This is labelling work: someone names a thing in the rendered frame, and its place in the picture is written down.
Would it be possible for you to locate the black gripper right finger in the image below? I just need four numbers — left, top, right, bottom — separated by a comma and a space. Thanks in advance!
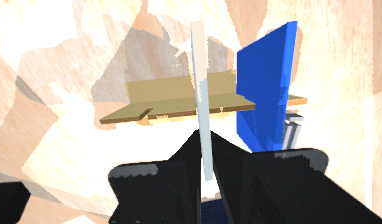
210, 130, 329, 224

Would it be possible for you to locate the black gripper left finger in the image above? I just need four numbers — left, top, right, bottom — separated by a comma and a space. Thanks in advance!
108, 129, 202, 224

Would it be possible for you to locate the tan slotted board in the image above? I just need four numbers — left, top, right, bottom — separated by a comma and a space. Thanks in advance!
99, 70, 308, 125

